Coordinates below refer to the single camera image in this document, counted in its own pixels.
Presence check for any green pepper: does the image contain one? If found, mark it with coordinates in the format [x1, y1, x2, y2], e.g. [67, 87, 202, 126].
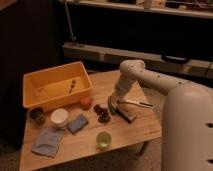
[108, 96, 115, 115]

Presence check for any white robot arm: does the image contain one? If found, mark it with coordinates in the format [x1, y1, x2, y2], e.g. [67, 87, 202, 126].
[112, 60, 213, 171]

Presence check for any green plastic cup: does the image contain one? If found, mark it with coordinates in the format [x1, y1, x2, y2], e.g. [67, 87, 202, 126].
[96, 132, 111, 149]

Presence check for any dark metal cup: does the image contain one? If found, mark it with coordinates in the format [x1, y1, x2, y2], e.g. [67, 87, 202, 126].
[29, 108, 45, 125]

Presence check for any dark grape bunch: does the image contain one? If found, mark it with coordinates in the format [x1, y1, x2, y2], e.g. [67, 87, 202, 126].
[93, 104, 110, 123]

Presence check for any red tomato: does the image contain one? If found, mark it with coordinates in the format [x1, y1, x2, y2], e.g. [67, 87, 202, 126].
[80, 97, 92, 110]

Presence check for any small fork in bin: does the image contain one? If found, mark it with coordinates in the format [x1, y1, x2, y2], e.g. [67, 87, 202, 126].
[69, 79, 76, 93]

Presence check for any blue sponge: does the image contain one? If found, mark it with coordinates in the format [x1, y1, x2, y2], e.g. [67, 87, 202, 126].
[67, 114, 89, 134]

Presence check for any white bowl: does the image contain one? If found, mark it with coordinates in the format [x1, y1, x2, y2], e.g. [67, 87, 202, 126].
[51, 108, 69, 128]

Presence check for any yellow plastic bin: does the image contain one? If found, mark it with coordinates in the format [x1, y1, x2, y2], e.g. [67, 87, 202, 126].
[23, 62, 93, 111]

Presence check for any wooden table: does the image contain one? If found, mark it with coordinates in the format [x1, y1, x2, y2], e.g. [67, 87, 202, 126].
[18, 68, 166, 171]

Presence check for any blue folded cloth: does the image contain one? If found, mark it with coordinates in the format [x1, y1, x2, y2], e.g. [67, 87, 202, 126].
[31, 127, 64, 157]

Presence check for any metal shelf rail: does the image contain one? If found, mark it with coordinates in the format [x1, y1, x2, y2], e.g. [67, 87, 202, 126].
[63, 42, 213, 79]

